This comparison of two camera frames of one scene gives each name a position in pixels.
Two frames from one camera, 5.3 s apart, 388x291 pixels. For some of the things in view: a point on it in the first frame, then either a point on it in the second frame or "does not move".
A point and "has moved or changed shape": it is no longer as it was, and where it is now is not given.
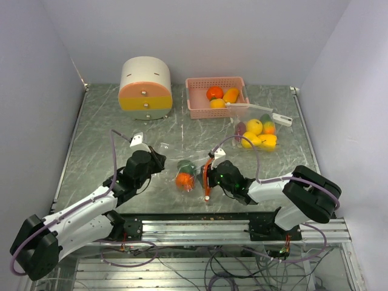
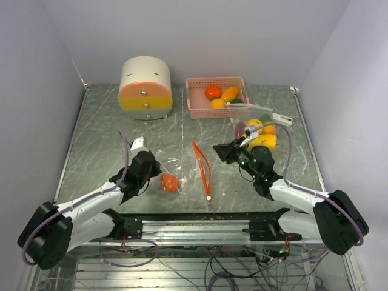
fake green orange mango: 268,127 does not move
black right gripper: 211,183 → 224,150
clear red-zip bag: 189,177 has moved or changed shape
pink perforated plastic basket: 199,104 does not move
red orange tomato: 214,93 does not move
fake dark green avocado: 186,166 → 236,100
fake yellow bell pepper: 268,142 does not move
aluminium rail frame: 214,251 does not move
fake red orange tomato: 185,181 → 170,182
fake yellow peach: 217,103 does not move
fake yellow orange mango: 231,96 does not move
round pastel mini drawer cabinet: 146,93 does not move
